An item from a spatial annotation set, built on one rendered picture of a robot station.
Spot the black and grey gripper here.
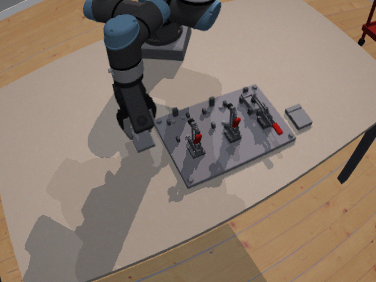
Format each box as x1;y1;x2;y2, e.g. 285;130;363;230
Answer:
112;74;157;140

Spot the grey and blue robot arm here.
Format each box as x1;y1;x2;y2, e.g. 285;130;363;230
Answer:
83;0;221;134

